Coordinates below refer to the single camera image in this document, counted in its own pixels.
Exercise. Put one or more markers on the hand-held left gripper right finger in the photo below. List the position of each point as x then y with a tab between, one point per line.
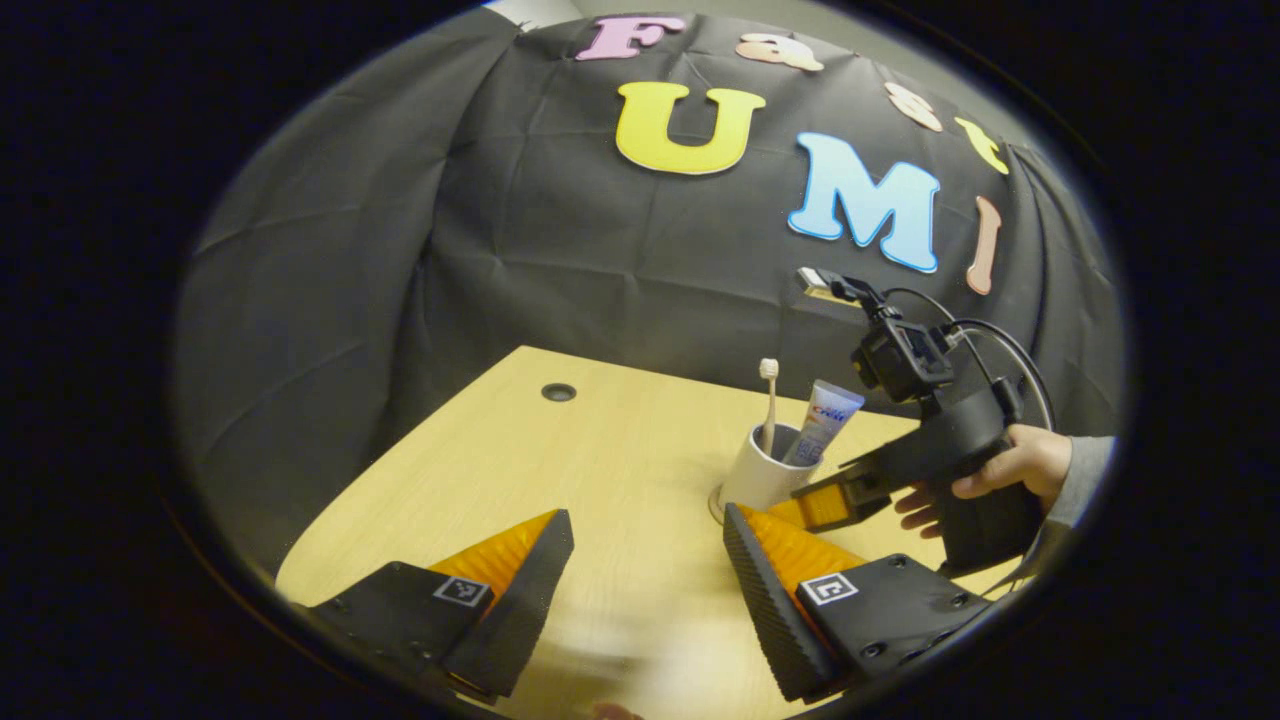
765	610

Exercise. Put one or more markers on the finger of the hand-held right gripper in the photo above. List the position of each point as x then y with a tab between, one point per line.
830	505

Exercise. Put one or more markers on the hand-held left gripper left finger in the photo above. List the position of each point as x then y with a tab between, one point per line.
525	600

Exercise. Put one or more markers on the white toothpaste tube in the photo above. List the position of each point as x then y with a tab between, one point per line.
825	415

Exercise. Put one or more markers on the beige toothbrush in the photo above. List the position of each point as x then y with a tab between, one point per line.
770	410

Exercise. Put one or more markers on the black backdrop cloth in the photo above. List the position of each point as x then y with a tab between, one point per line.
500	250

